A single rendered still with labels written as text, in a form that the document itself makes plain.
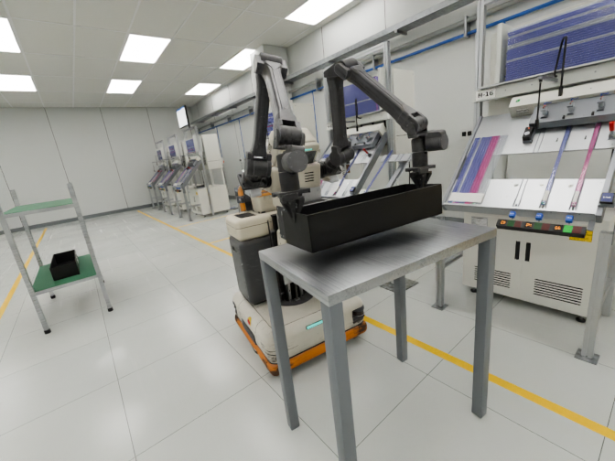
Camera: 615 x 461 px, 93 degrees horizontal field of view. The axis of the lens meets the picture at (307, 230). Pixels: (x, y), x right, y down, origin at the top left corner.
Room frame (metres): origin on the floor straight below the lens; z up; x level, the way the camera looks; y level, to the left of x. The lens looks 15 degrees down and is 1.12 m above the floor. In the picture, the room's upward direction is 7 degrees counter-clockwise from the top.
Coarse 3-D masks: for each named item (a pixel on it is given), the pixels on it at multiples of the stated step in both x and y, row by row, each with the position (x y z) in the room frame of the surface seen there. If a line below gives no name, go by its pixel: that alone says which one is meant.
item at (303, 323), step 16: (240, 304) 1.64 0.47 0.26; (288, 304) 1.55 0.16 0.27; (304, 304) 1.51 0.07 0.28; (352, 304) 1.48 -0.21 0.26; (240, 320) 1.69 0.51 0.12; (256, 320) 1.41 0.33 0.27; (288, 320) 1.36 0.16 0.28; (304, 320) 1.35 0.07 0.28; (320, 320) 1.37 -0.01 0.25; (352, 320) 1.46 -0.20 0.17; (256, 336) 1.37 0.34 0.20; (272, 336) 1.25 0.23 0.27; (288, 336) 1.27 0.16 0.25; (304, 336) 1.31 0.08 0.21; (320, 336) 1.35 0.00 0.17; (352, 336) 1.45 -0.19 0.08; (272, 352) 1.23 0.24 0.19; (288, 352) 1.26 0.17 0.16; (304, 352) 1.31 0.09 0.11; (320, 352) 1.34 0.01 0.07; (272, 368) 1.23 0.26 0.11
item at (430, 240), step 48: (384, 240) 0.95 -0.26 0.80; (432, 240) 0.89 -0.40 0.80; (480, 240) 0.89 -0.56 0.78; (336, 288) 0.64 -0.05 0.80; (480, 288) 0.94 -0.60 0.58; (336, 336) 0.61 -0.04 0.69; (480, 336) 0.93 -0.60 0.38; (288, 384) 0.97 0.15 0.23; (336, 384) 0.61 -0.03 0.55; (480, 384) 0.92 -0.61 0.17; (336, 432) 0.63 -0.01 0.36
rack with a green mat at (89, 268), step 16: (0, 208) 2.04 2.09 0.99; (16, 208) 2.48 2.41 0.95; (32, 208) 2.28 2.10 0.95; (48, 208) 2.19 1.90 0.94; (64, 208) 2.24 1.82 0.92; (80, 224) 2.28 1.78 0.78; (32, 240) 2.73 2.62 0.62; (16, 256) 2.03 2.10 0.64; (80, 256) 2.92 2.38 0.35; (48, 272) 2.51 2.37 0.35; (80, 272) 2.39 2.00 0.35; (96, 272) 2.28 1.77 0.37; (32, 288) 2.04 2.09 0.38; (48, 288) 2.09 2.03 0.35
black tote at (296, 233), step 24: (384, 192) 1.14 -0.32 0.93; (408, 192) 0.97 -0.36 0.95; (432, 192) 1.03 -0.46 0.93; (288, 216) 0.89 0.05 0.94; (312, 216) 0.79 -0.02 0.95; (336, 216) 0.83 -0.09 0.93; (360, 216) 0.87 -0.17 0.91; (384, 216) 0.92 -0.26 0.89; (408, 216) 0.97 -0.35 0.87; (432, 216) 1.02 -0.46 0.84; (288, 240) 0.91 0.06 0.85; (312, 240) 0.78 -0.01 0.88; (336, 240) 0.82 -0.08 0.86
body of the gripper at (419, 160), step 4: (416, 152) 1.11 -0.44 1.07; (420, 152) 1.11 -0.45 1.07; (412, 156) 1.13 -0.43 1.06; (416, 156) 1.11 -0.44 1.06; (420, 156) 1.11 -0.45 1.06; (424, 156) 1.11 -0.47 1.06; (412, 160) 1.14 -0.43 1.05; (416, 160) 1.11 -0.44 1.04; (420, 160) 1.11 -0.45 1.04; (424, 160) 1.11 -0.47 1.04; (412, 164) 1.14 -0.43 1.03; (416, 164) 1.11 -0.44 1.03; (420, 164) 1.11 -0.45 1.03; (424, 164) 1.10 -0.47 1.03; (408, 168) 1.12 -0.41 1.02; (412, 168) 1.10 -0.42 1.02; (416, 168) 1.08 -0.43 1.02; (420, 168) 1.09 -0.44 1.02; (428, 168) 1.12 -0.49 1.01
